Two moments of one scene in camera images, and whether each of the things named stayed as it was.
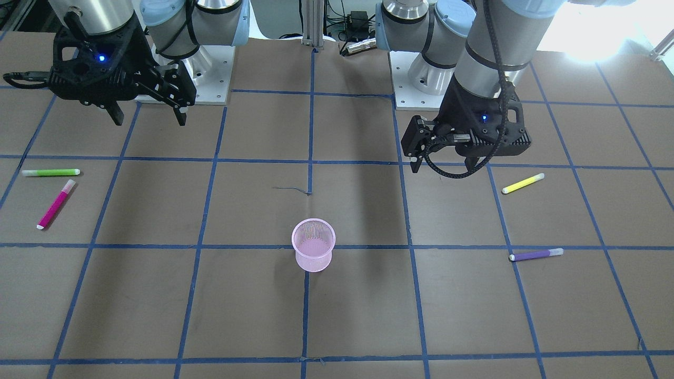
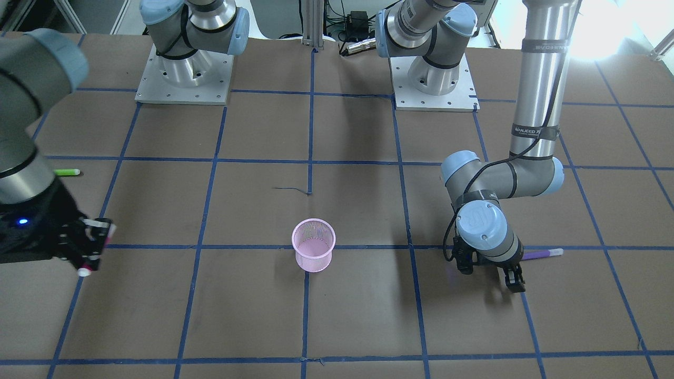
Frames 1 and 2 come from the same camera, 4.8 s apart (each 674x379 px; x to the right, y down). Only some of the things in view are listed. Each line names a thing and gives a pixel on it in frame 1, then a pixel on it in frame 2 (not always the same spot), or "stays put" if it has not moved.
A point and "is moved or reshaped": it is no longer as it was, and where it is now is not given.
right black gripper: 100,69 → 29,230
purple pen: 534,255 stays put
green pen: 57,172 stays put
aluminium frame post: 313,23 stays put
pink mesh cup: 313,240 stays put
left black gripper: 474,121 → 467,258
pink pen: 56,204 is moved or reshaped
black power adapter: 357,26 stays put
